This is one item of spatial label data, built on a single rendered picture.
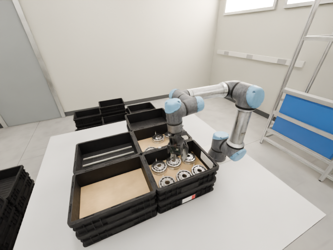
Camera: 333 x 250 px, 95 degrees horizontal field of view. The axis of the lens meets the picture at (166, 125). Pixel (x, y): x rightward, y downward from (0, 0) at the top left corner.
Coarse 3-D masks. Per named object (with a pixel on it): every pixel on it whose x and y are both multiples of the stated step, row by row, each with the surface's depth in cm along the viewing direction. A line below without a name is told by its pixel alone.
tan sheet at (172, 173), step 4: (192, 152) 115; (180, 156) 112; (196, 160) 108; (184, 164) 105; (192, 164) 105; (196, 164) 105; (200, 164) 105; (180, 168) 102; (184, 168) 102; (188, 168) 102; (168, 172) 99; (172, 172) 99; (176, 172) 99; (156, 176) 97; (160, 176) 97; (164, 176) 97; (172, 176) 97; (156, 180) 94
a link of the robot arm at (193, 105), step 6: (180, 96) 77; (186, 96) 75; (198, 96) 74; (186, 102) 70; (192, 102) 70; (198, 102) 71; (186, 108) 69; (192, 108) 70; (198, 108) 71; (186, 114) 70
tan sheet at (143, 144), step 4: (164, 136) 133; (140, 140) 128; (144, 140) 128; (148, 140) 128; (164, 140) 128; (168, 140) 128; (140, 144) 124; (144, 144) 124; (148, 144) 124; (152, 144) 124; (156, 144) 124; (160, 144) 124; (164, 144) 124; (144, 148) 120
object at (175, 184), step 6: (198, 144) 107; (156, 150) 103; (204, 150) 102; (144, 156) 98; (210, 156) 97; (216, 162) 93; (216, 168) 89; (150, 174) 86; (198, 174) 85; (204, 174) 86; (180, 180) 82; (186, 180) 82; (192, 180) 84; (156, 186) 79; (168, 186) 79; (174, 186) 80
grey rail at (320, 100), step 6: (282, 90) 204; (288, 90) 198; (294, 90) 197; (300, 96) 188; (306, 96) 182; (312, 96) 179; (318, 96) 179; (318, 102) 173; (324, 102) 169; (330, 102) 164
